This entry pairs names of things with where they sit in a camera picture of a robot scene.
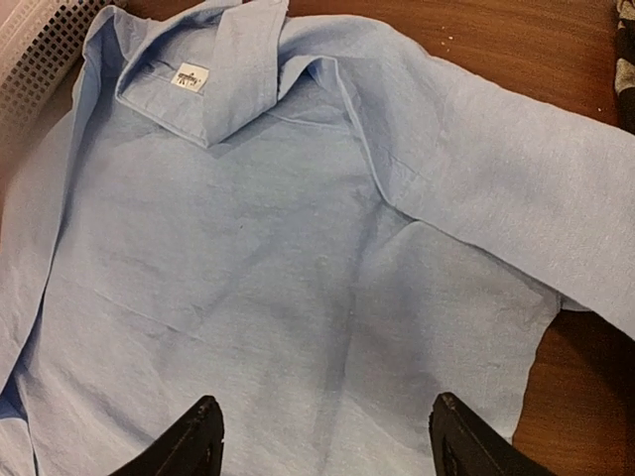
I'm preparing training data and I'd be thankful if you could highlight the white plastic mesh basket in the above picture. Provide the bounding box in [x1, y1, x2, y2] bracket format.
[1, 0, 126, 144]

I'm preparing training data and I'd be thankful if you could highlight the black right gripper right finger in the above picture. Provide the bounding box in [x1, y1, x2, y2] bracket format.
[430, 393, 554, 476]

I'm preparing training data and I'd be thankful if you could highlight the light blue long sleeve shirt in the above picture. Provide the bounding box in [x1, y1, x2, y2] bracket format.
[1, 1, 634, 475]

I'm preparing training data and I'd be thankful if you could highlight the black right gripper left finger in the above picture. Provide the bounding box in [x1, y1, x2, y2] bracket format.
[111, 396, 224, 476]

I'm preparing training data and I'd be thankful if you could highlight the grey patterned folded shirt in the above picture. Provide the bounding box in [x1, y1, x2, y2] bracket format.
[614, 0, 635, 134]

